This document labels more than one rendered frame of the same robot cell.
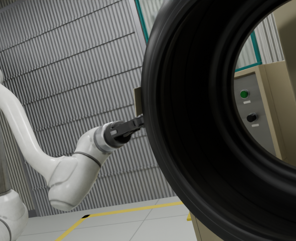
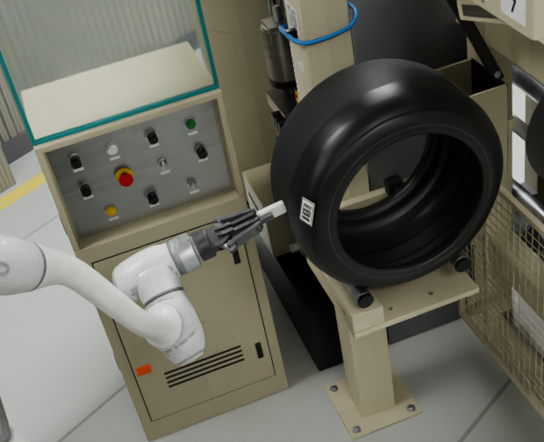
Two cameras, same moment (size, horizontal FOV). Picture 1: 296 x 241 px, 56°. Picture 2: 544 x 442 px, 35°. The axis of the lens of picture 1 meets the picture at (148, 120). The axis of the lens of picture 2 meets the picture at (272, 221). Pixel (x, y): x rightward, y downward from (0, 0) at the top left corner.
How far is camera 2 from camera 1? 1.92 m
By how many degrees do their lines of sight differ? 65
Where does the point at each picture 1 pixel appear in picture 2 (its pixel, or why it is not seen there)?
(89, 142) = (171, 273)
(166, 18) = (362, 153)
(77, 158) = (178, 297)
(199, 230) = (119, 331)
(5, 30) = not seen: outside the picture
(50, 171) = (177, 326)
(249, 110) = (196, 142)
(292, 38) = not seen: hidden behind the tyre
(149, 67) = (337, 186)
